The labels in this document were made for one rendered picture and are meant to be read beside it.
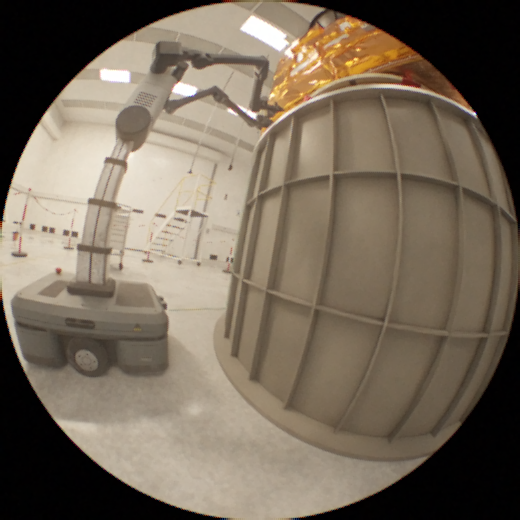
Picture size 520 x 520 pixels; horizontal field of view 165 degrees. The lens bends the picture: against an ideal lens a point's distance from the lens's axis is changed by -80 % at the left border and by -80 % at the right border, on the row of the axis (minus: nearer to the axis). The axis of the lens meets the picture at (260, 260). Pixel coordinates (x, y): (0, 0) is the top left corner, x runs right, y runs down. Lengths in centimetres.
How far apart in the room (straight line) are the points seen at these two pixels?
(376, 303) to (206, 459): 58
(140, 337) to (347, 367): 64
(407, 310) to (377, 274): 12
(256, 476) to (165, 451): 23
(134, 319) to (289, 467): 62
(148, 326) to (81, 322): 23
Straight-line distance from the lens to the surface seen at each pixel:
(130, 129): 85
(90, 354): 71
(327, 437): 63
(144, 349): 68
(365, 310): 48
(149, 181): 823
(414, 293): 49
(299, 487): 55
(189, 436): 59
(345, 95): 79
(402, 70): 145
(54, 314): 68
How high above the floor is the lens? 50
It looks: level
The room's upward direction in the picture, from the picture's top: 10 degrees clockwise
